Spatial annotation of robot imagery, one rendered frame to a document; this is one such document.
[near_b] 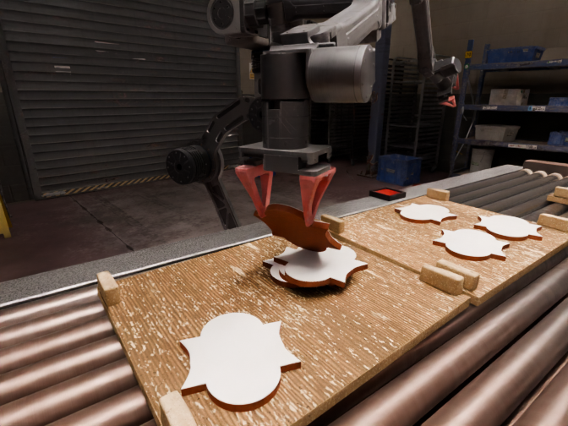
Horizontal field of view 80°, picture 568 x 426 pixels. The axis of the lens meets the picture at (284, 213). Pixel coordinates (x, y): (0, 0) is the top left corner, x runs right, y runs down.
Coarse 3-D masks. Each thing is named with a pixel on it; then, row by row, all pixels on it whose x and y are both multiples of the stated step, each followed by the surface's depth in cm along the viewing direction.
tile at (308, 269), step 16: (288, 256) 53; (304, 256) 53; (320, 256) 53; (336, 256) 53; (352, 256) 53; (288, 272) 48; (304, 272) 48; (320, 272) 48; (336, 272) 48; (352, 272) 49
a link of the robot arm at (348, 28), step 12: (360, 0) 66; (372, 0) 64; (348, 12) 57; (360, 12) 56; (372, 12) 62; (324, 24) 46; (336, 24) 46; (348, 24) 50; (360, 24) 55; (372, 24) 62; (312, 36) 41; (324, 36) 42; (336, 36) 45; (348, 36) 50; (360, 36) 57; (372, 36) 70
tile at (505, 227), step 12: (480, 216) 76; (492, 216) 76; (504, 216) 76; (480, 228) 72; (492, 228) 69; (504, 228) 69; (516, 228) 69; (528, 228) 69; (540, 228) 71; (516, 240) 66; (540, 240) 66
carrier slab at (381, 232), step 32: (352, 224) 75; (384, 224) 75; (416, 224) 75; (448, 224) 75; (384, 256) 60; (416, 256) 60; (448, 256) 60; (512, 256) 60; (544, 256) 60; (480, 288) 50
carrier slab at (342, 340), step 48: (336, 240) 66; (144, 288) 50; (192, 288) 50; (240, 288) 50; (288, 288) 50; (336, 288) 50; (384, 288) 50; (432, 288) 50; (144, 336) 40; (192, 336) 40; (288, 336) 40; (336, 336) 40; (384, 336) 40; (144, 384) 33; (288, 384) 33; (336, 384) 33
